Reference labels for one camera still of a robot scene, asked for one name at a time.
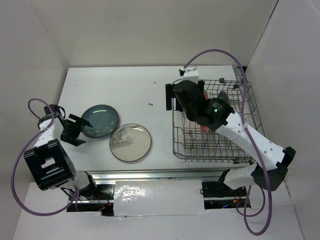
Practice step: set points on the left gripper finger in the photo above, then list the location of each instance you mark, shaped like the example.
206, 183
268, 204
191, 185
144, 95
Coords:
74, 141
79, 120

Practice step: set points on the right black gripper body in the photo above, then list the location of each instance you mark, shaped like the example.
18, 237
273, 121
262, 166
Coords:
178, 106

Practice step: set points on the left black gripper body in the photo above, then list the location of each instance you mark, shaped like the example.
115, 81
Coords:
72, 129

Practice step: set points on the red plate blue flower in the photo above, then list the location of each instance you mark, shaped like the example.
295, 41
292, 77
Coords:
204, 129

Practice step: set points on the dark teal plate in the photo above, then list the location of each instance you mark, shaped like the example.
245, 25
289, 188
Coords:
224, 96

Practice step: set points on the cream plate tree pattern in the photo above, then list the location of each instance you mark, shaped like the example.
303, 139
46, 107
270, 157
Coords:
130, 142

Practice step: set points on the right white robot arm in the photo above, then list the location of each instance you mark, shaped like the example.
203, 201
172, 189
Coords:
271, 160

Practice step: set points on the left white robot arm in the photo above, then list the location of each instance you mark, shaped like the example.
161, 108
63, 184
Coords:
48, 161

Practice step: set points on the teal plate white flowers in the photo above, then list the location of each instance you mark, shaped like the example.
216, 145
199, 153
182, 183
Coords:
104, 120

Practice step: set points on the grey wire dish rack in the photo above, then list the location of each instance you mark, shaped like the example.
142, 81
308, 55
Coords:
191, 145

